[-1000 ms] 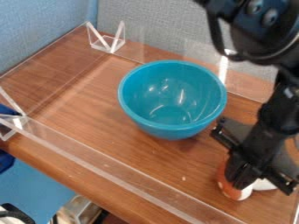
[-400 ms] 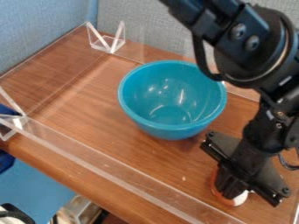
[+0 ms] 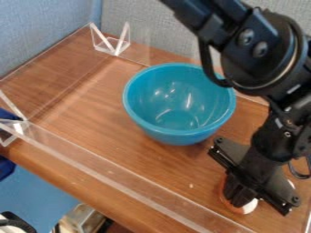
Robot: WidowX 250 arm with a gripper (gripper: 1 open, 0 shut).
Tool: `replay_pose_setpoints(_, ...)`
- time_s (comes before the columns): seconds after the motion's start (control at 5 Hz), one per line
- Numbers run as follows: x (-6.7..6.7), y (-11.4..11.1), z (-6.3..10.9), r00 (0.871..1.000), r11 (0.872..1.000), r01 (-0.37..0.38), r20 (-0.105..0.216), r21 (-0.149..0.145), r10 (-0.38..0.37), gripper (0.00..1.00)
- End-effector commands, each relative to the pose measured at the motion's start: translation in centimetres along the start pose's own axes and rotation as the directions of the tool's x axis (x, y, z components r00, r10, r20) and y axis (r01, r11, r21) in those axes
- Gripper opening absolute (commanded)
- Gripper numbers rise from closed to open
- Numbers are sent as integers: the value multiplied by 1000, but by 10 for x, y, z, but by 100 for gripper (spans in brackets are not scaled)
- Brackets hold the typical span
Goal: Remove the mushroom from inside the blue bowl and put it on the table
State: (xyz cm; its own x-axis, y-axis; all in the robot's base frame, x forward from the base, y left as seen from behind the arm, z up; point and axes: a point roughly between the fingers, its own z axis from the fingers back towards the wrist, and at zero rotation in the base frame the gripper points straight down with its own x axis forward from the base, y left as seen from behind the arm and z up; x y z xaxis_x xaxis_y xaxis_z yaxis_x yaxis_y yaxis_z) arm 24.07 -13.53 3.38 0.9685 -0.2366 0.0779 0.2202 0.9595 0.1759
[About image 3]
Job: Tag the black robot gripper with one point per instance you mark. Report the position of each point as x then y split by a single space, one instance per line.
253 177

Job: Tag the blue bowl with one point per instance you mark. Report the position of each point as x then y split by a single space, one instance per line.
175 104

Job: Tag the brown and white toy mushroom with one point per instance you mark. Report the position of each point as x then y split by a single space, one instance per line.
241 211

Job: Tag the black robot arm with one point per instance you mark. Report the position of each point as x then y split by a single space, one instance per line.
256 51

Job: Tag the clear acrylic back barrier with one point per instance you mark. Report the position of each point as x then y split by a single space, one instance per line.
169 45

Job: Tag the clear acrylic barrier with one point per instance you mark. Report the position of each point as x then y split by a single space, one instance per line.
130 199
169 45

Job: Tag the black and white object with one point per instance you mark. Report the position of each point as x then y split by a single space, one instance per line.
12 224

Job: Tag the blue cloth object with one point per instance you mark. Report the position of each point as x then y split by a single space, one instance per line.
6 165

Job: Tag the clear acrylic front barrier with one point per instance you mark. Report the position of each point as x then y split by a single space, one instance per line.
130 199

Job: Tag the metal table frame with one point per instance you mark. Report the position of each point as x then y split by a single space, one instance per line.
81 220

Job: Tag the clear acrylic corner bracket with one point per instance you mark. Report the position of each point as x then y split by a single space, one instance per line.
109 45

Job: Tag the clear acrylic left bracket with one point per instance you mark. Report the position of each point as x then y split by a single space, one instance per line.
13 122

